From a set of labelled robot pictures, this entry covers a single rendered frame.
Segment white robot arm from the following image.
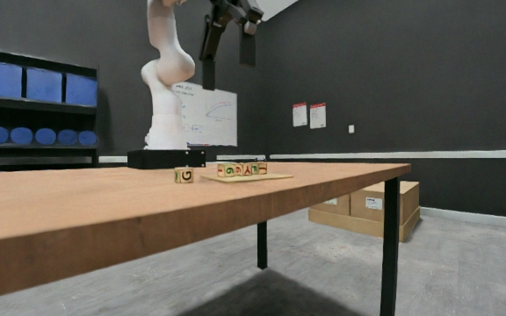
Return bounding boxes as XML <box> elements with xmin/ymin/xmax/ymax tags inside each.
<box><xmin>141</xmin><ymin>0</ymin><xmax>195</xmax><ymax>149</ymax></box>

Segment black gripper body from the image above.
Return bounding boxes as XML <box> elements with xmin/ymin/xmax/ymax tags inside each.
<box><xmin>210</xmin><ymin>0</ymin><xmax>239</xmax><ymax>26</ymax></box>

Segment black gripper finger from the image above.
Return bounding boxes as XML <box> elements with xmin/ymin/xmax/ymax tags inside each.
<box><xmin>199</xmin><ymin>4</ymin><xmax>227</xmax><ymax>91</ymax></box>
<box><xmin>218</xmin><ymin>0</ymin><xmax>263</xmax><ymax>68</ymax></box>

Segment beige flat mat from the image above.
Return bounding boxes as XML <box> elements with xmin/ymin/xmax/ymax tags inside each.
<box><xmin>199</xmin><ymin>173</ymin><xmax>293</xmax><ymax>184</ymax></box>

